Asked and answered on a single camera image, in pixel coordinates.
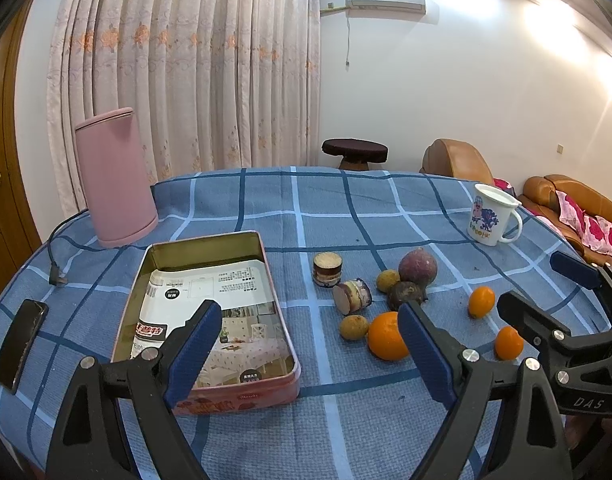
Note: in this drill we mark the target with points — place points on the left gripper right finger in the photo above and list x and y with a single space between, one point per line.
528 441

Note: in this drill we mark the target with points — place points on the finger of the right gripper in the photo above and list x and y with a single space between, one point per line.
546 333
596 278

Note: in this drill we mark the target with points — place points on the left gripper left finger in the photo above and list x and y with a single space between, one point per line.
89 440

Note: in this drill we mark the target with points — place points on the small mandarin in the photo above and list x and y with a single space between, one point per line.
508 344
481 302

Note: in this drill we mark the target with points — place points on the large orange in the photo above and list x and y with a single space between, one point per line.
384 339

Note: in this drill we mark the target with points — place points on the purple round turnip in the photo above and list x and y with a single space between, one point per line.
418 267

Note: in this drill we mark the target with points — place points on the dark passion fruit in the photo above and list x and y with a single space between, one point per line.
405 293

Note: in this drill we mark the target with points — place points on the yellow-brown longan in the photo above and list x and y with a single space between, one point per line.
353 327
386 280

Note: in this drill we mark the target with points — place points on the sandwich cookie stack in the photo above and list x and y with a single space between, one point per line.
327 269
352 296

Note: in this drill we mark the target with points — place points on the pink floral cushion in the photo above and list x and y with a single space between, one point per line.
595 232

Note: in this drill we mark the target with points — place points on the brown leather sofa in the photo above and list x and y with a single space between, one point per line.
539 197

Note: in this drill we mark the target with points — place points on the white cartoon mug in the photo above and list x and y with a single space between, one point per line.
491 211

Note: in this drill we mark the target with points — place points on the printed paper leaflet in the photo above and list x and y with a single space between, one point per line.
231 319

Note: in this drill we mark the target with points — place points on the black smartphone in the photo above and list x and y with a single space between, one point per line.
18 341

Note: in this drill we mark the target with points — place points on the pink metal tin box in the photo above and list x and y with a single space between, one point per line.
198 253

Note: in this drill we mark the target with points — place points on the brown leather armchair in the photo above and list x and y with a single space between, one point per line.
456 159

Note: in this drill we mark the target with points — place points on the blue plaid tablecloth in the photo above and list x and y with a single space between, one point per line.
356 417

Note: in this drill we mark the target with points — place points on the pink cylindrical kettle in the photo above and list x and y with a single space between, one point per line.
113 178

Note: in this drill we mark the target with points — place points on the wooden door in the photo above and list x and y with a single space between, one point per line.
18 235

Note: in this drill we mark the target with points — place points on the dark round stool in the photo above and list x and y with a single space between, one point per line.
357 155

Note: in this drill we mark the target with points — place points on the floral beige curtain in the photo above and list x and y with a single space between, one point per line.
214 84

